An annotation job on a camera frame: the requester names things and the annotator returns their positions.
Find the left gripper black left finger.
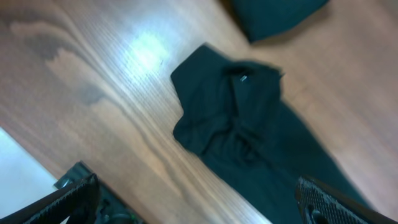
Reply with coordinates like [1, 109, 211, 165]
[1, 174, 100, 224]

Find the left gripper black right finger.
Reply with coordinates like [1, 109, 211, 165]
[295, 177, 397, 224]

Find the black t-shirt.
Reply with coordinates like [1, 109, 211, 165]
[171, 45, 363, 223]

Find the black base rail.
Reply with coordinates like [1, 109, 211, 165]
[53, 161, 145, 224]

